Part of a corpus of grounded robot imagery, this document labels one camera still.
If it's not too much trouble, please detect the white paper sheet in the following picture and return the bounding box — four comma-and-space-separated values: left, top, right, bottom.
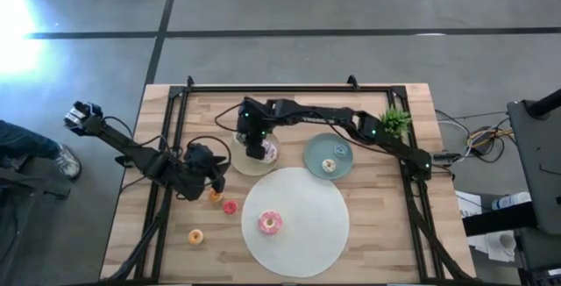
454, 189, 484, 219

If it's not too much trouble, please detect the person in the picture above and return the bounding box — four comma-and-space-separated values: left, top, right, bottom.
0, 118, 83, 181

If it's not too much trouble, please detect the large pink frosted donut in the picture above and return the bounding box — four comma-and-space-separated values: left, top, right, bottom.
257, 210, 284, 237

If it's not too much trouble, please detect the white bottle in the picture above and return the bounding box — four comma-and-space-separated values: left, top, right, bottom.
490, 191, 533, 211

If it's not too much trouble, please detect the black table frame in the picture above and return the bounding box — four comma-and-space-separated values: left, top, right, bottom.
108, 74, 475, 284

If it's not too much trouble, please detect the coloured cable bundle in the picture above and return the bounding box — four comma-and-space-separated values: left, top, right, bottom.
435, 109, 515, 165

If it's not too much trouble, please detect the black equipment stand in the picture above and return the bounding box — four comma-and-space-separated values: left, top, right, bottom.
462, 87, 561, 237

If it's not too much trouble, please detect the round white woven placemat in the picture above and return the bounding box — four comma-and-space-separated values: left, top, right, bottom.
240, 167, 351, 279

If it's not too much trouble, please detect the cream plate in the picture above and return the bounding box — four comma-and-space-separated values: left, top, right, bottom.
229, 131, 281, 177

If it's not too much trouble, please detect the green plant white pot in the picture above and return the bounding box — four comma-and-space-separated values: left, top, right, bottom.
379, 106, 414, 140

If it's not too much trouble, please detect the white paper cup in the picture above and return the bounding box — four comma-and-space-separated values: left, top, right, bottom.
485, 230, 520, 263

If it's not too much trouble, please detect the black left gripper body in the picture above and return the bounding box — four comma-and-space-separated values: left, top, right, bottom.
174, 142, 231, 202

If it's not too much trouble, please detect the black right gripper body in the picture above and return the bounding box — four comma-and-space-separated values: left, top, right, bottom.
236, 112, 270, 147

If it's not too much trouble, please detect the teal plate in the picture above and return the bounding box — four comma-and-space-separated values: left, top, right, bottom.
302, 132, 355, 181

